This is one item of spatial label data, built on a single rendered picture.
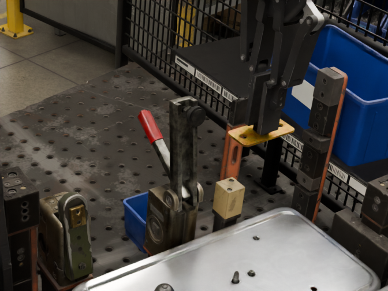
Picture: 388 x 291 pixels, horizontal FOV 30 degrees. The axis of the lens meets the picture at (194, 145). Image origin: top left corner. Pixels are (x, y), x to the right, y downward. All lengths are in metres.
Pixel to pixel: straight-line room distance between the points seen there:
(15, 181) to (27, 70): 2.84
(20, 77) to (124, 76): 1.59
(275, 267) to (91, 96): 1.15
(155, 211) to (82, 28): 2.78
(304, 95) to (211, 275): 0.45
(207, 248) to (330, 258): 0.19
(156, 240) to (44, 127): 0.87
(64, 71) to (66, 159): 2.03
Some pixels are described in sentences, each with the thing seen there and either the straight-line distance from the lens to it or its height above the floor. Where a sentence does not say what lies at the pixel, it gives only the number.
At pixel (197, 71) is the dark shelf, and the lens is 1.57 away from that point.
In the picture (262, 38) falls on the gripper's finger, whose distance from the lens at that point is 0.86.
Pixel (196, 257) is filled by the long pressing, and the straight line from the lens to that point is 1.09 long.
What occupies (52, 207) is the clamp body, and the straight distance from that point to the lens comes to 1.06.
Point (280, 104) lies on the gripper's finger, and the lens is 0.87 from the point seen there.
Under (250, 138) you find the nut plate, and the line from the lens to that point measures 0.89.
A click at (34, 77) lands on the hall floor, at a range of 3.78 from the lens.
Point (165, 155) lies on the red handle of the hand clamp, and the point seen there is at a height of 1.10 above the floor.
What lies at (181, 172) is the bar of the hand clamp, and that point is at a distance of 1.07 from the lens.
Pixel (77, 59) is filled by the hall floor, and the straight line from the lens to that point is 3.97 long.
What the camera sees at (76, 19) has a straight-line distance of 3.87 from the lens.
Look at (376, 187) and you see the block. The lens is 1.18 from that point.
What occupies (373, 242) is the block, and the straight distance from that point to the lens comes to 1.19.
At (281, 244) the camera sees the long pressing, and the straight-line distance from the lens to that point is 1.14.
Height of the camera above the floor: 1.70
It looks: 32 degrees down
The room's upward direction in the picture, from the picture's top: 6 degrees clockwise
